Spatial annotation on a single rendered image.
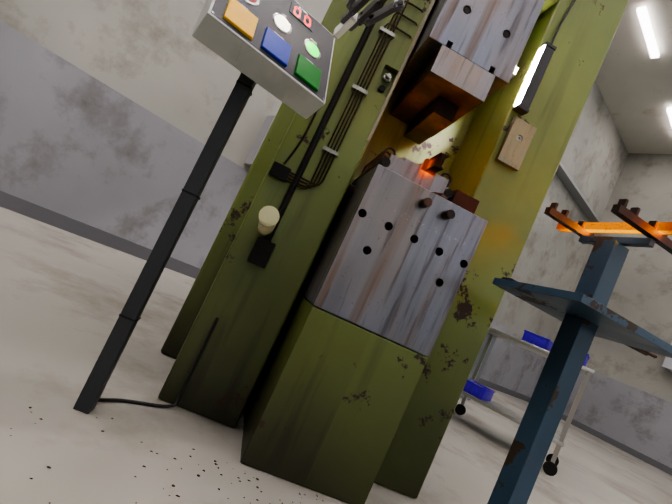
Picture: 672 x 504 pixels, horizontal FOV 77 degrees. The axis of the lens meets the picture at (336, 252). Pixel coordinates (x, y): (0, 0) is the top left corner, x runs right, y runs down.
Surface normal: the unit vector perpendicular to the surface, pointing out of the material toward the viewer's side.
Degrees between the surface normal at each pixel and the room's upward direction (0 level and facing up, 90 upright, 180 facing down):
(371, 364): 90
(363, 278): 90
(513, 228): 90
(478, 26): 90
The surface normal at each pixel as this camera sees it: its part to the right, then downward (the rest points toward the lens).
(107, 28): 0.61, 0.22
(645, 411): -0.68, -0.36
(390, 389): 0.18, 0.00
